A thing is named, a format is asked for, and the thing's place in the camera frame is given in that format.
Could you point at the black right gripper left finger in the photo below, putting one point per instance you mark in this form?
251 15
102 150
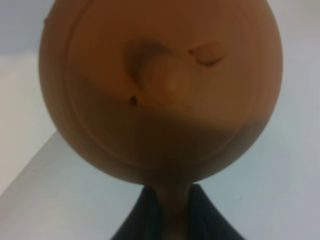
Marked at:
144 221

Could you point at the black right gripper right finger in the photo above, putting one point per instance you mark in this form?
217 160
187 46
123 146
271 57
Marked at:
205 222

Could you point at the brown clay teapot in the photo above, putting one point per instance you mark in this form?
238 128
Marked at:
161 93

